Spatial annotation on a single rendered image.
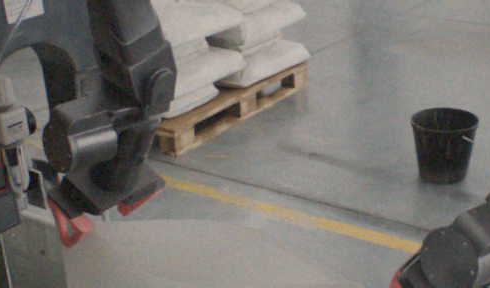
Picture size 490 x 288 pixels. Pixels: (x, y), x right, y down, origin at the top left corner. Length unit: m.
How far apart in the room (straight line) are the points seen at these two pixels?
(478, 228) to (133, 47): 0.40
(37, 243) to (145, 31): 1.00
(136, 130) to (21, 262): 1.00
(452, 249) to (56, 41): 0.64
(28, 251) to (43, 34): 0.83
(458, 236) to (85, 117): 0.42
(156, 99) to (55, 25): 0.26
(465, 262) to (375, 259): 2.28
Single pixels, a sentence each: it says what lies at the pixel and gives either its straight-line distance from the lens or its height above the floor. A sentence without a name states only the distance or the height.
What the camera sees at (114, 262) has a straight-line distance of 0.97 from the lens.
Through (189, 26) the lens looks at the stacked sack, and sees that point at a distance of 3.83.
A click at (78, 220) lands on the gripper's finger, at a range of 0.97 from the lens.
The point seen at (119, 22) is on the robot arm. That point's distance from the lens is 0.83.
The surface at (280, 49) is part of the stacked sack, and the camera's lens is 4.54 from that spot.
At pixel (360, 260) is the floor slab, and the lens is 2.92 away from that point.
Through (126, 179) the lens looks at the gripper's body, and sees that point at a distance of 0.96.
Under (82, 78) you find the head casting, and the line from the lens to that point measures 1.14.
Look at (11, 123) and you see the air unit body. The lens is 1.00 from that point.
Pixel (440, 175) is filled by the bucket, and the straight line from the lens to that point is 3.47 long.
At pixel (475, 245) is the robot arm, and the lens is 0.64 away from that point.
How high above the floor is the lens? 1.49
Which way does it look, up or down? 23 degrees down
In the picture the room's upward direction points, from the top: 2 degrees counter-clockwise
